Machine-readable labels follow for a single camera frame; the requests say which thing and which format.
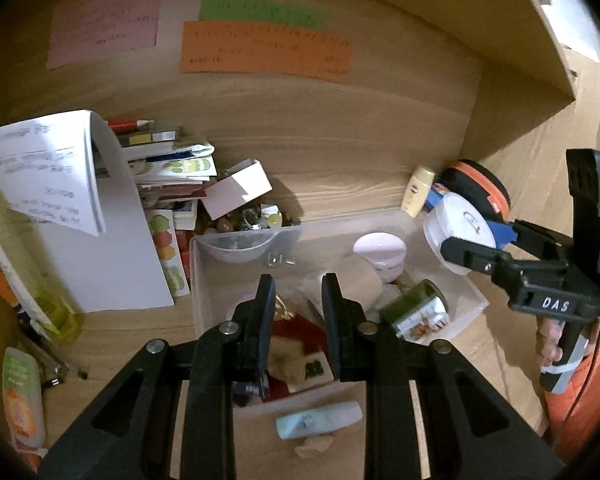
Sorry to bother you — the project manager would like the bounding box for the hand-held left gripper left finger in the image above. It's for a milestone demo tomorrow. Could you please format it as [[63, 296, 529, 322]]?
[[37, 274, 277, 480]]

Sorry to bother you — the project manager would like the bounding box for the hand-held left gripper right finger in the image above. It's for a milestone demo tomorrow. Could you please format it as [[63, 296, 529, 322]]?
[[321, 272, 566, 480]]

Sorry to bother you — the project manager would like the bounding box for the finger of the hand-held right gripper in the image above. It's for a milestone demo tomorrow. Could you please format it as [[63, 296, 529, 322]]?
[[440, 236, 519, 282], [511, 219, 575, 262]]

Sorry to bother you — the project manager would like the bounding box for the white round jar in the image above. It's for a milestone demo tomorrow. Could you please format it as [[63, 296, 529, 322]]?
[[422, 193, 499, 277]]

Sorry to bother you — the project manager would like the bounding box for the small dark blue item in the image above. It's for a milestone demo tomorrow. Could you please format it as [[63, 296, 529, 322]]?
[[231, 379, 272, 407]]

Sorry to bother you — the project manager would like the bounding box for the dark green jar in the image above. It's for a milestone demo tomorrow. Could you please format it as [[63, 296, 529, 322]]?
[[379, 280, 449, 345]]

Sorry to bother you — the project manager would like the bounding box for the clear plastic storage box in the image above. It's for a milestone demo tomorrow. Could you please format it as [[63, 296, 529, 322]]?
[[189, 209, 491, 411]]

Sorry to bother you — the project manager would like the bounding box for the pink round jar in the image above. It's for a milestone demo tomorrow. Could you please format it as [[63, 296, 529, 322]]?
[[352, 232, 409, 284]]

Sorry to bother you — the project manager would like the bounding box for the person's right forearm orange sleeve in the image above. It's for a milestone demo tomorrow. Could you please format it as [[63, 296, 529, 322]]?
[[544, 336, 600, 457]]

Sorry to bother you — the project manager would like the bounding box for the person's right hand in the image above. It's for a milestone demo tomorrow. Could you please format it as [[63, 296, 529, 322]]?
[[536, 318, 565, 368]]

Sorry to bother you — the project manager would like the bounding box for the orange black round case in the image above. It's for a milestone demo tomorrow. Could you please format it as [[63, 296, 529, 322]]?
[[439, 159, 512, 224]]

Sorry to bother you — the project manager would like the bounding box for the light blue tube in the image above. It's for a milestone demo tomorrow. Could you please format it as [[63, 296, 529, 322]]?
[[275, 401, 364, 441]]

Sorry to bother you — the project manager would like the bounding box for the small clear bowl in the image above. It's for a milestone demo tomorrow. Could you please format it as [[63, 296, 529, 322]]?
[[199, 230, 282, 264]]

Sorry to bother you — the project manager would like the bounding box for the cream lotion bottle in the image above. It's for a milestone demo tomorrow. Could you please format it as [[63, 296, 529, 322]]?
[[400, 165, 437, 219]]

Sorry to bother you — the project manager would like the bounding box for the pile of small trinkets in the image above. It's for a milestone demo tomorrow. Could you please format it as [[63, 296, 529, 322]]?
[[200, 203, 302, 235]]

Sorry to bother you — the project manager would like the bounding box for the crumpled tissue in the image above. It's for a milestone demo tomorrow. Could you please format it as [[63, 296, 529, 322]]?
[[293, 435, 334, 459]]

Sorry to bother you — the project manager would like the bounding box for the fruit print card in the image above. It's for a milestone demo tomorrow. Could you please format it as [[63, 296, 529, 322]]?
[[145, 208, 191, 297]]

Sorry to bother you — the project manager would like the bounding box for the small red white box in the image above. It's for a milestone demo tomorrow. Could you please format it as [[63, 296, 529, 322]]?
[[172, 200, 201, 267]]

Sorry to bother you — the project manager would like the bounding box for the small white cardboard box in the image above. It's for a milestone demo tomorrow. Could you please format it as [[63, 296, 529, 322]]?
[[200, 158, 274, 221]]

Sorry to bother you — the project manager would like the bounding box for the wooden shelf panel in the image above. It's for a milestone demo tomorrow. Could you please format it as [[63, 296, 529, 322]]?
[[455, 0, 579, 162]]

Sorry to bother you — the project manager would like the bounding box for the white folded paper booklet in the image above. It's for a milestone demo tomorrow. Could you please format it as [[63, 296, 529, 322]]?
[[0, 109, 176, 313]]

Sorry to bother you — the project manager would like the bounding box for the stack of booklets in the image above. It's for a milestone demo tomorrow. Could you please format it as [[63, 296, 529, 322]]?
[[115, 130, 217, 206]]

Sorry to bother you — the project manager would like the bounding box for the yellow-green bottle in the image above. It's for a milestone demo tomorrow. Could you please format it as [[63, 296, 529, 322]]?
[[0, 155, 84, 349]]

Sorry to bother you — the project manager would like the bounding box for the black pen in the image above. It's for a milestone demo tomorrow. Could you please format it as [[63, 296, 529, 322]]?
[[16, 314, 89, 389]]

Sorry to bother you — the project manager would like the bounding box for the red pen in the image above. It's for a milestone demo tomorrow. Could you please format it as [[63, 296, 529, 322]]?
[[105, 118, 156, 134]]

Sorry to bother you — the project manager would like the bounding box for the orange green snack packet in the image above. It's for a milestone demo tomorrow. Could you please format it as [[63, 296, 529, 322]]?
[[1, 346, 47, 455]]

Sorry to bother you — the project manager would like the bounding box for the orange paper sheet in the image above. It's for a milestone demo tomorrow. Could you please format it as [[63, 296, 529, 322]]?
[[180, 21, 353, 85]]

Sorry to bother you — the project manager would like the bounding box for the green paper sheet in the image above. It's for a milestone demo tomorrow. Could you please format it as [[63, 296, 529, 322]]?
[[198, 0, 328, 31]]

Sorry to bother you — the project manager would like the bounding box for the pink paper sheet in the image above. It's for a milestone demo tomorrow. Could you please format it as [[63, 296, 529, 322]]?
[[46, 0, 165, 70]]

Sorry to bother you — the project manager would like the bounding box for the red drawstring pouch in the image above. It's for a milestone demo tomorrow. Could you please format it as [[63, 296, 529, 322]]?
[[266, 310, 332, 402]]

